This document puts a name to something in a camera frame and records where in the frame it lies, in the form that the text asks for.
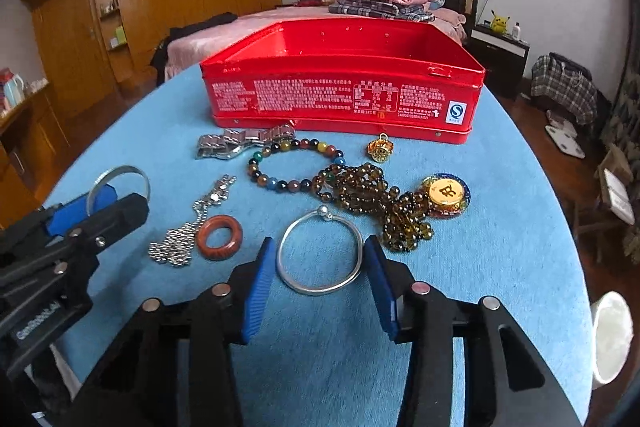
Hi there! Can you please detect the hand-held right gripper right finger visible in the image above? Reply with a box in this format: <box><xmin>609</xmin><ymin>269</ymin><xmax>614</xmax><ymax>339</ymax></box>
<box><xmin>363</xmin><ymin>234</ymin><xmax>583</xmax><ymax>427</ymax></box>

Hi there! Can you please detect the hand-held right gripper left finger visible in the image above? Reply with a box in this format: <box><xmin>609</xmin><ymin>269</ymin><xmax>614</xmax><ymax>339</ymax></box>
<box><xmin>70</xmin><ymin>236</ymin><xmax>277</xmax><ymax>427</ymax></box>

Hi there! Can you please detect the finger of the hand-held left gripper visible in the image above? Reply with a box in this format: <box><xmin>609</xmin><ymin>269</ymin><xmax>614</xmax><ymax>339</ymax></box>
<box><xmin>0</xmin><ymin>186</ymin><xmax>119</xmax><ymax>258</ymax></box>
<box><xmin>50</xmin><ymin>193</ymin><xmax>151</xmax><ymax>269</ymax></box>

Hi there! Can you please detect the thin silver bangle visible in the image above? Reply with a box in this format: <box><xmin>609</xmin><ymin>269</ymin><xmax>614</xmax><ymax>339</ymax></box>
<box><xmin>86</xmin><ymin>166</ymin><xmax>151</xmax><ymax>217</ymax></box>

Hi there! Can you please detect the silver bangle with ball clasp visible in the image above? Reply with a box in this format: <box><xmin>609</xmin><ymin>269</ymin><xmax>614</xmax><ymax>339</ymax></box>
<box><xmin>276</xmin><ymin>205</ymin><xmax>364</xmax><ymax>295</ymax></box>

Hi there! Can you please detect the brown bead necklace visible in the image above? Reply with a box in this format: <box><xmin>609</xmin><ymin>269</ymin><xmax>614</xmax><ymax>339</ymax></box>
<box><xmin>312</xmin><ymin>162</ymin><xmax>436</xmax><ymax>254</ymax></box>

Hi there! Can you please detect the round gold pendant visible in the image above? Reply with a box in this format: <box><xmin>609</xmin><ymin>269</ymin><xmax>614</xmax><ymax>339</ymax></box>
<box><xmin>420</xmin><ymin>173</ymin><xmax>472</xmax><ymax>222</ymax></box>

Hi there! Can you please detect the small gold charm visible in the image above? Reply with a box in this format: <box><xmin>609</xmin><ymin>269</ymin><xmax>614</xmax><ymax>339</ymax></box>
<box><xmin>367</xmin><ymin>133</ymin><xmax>396</xmax><ymax>165</ymax></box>

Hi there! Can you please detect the red tin box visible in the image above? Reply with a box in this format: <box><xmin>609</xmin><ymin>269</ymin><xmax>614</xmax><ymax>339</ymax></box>
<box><xmin>199</xmin><ymin>18</ymin><xmax>487</xmax><ymax>135</ymax></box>

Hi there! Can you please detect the wooden side cabinet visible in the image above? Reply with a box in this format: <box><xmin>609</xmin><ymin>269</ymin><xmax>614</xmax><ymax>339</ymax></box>
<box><xmin>0</xmin><ymin>82</ymin><xmax>71</xmax><ymax>228</ymax></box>

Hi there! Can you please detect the silver metal watch band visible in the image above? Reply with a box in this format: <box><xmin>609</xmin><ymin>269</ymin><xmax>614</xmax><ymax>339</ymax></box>
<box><xmin>196</xmin><ymin>124</ymin><xmax>297</xmax><ymax>161</ymax></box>

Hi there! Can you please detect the light blue container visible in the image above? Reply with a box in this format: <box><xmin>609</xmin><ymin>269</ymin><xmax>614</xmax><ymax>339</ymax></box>
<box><xmin>4</xmin><ymin>74</ymin><xmax>26</xmax><ymax>108</ymax></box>

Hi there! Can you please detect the blue tablecloth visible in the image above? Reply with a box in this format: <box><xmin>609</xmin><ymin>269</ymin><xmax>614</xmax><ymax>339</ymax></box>
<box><xmin>42</xmin><ymin>57</ymin><xmax>593</xmax><ymax>427</ymax></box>

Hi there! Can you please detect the bed with pink cover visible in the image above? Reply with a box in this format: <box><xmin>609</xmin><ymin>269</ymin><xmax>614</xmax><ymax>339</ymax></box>
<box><xmin>165</xmin><ymin>0</ymin><xmax>482</xmax><ymax>82</ymax></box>

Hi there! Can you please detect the dark clothing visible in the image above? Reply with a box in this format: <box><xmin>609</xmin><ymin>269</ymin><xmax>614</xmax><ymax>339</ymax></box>
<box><xmin>150</xmin><ymin>12</ymin><xmax>238</xmax><ymax>82</ymax></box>

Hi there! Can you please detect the wooden stool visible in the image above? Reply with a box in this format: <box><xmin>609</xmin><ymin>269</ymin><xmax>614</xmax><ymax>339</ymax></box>
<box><xmin>570</xmin><ymin>142</ymin><xmax>640</xmax><ymax>263</ymax></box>

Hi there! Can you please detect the white bathroom scale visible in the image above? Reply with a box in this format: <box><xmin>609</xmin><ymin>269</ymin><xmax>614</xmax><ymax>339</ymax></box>
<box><xmin>547</xmin><ymin>123</ymin><xmax>587</xmax><ymax>160</ymax></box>

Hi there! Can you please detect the white waste bin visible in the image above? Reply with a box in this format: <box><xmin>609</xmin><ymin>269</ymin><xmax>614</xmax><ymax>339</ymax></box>
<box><xmin>591</xmin><ymin>291</ymin><xmax>635</xmax><ymax>389</ymax></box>

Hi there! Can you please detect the white cardboard box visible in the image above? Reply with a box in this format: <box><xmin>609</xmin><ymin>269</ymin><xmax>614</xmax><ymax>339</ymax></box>
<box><xmin>600</xmin><ymin>168</ymin><xmax>636</xmax><ymax>219</ymax></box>

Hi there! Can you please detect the dark nightstand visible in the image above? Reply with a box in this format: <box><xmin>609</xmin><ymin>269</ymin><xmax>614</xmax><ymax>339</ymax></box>
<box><xmin>467</xmin><ymin>23</ymin><xmax>531</xmax><ymax>100</ymax></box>

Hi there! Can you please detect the plaid bag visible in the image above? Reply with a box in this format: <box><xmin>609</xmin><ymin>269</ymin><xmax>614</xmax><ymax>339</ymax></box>
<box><xmin>530</xmin><ymin>52</ymin><xmax>598</xmax><ymax>128</ymax></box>

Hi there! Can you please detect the folded plaid cloth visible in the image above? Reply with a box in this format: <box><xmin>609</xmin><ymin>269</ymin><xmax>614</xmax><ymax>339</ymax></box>
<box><xmin>328</xmin><ymin>0</ymin><xmax>436</xmax><ymax>24</ymax></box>

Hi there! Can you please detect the patterned curtain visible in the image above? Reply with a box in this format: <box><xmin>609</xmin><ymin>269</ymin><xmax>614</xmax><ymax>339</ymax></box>
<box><xmin>600</xmin><ymin>72</ymin><xmax>640</xmax><ymax>158</ymax></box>

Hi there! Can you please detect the red-brown stone ring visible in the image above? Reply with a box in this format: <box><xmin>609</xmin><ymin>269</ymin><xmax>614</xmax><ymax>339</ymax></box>
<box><xmin>196</xmin><ymin>216</ymin><xmax>246</xmax><ymax>262</ymax></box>

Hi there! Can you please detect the silver chain necklace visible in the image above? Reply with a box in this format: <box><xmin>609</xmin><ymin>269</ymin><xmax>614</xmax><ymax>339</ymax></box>
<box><xmin>148</xmin><ymin>174</ymin><xmax>238</xmax><ymax>267</ymax></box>

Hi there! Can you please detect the multicolour bead bracelet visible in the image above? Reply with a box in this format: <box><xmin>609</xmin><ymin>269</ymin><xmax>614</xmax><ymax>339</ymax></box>
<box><xmin>247</xmin><ymin>137</ymin><xmax>348</xmax><ymax>194</ymax></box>

